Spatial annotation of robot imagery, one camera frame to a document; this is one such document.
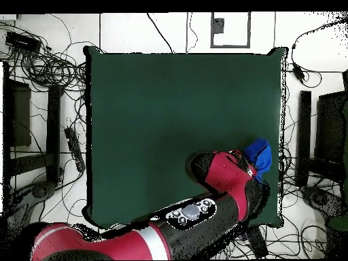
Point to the blue shirt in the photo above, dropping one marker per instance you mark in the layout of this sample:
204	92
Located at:
262	157

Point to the grey stand base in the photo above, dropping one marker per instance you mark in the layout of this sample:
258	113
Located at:
320	198
40	190

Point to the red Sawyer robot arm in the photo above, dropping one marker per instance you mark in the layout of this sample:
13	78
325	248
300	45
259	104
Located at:
225	176

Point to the long black power strip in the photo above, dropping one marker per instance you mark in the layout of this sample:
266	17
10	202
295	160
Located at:
258	242

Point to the dark green table cloth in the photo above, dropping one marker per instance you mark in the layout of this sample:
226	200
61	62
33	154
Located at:
231	108

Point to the black metal stand frame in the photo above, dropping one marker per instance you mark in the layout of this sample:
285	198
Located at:
53	122
304	136

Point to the small dark grey square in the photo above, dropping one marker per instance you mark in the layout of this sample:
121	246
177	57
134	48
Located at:
218	25

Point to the black electronics box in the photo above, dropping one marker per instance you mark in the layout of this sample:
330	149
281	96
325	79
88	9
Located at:
23	42

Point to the black power adapter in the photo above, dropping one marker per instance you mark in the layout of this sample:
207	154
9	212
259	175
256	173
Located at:
298	72

